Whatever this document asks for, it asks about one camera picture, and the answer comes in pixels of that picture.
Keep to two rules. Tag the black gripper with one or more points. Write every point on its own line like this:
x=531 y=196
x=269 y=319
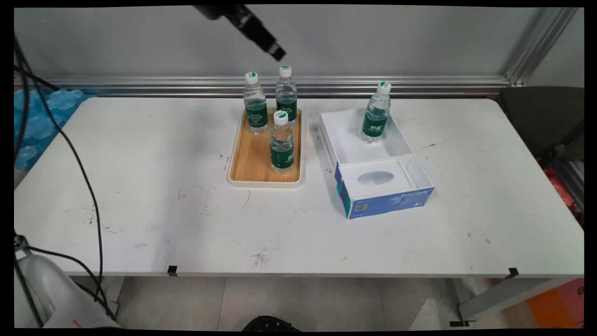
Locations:
x=223 y=13

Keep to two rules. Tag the green label water bottle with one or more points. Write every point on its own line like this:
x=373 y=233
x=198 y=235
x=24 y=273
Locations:
x=286 y=93
x=281 y=147
x=376 y=116
x=256 y=106

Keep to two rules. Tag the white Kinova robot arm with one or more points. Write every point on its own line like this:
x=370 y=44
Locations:
x=51 y=294

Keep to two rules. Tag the bamboo tray with cream rim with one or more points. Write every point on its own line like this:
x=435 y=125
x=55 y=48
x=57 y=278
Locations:
x=254 y=158

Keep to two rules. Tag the white and blue cardboard box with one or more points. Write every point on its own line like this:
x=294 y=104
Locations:
x=373 y=177

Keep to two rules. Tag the black tape mark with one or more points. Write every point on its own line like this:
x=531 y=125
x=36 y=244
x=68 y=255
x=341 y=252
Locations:
x=172 y=270
x=513 y=272

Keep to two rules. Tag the black round object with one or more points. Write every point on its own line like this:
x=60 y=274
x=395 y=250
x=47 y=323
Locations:
x=270 y=324

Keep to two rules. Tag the red patterned bag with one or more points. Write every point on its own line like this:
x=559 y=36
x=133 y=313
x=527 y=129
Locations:
x=562 y=191

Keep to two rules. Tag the white table leg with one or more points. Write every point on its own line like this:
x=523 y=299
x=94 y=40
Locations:
x=503 y=296

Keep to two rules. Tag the orange box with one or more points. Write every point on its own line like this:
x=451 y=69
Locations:
x=557 y=305

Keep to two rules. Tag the horizontal aluminium frame rail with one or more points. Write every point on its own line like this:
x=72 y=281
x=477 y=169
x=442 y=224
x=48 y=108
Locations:
x=373 y=86

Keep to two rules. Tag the slanted aluminium frame post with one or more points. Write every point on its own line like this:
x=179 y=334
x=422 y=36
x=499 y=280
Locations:
x=536 y=44

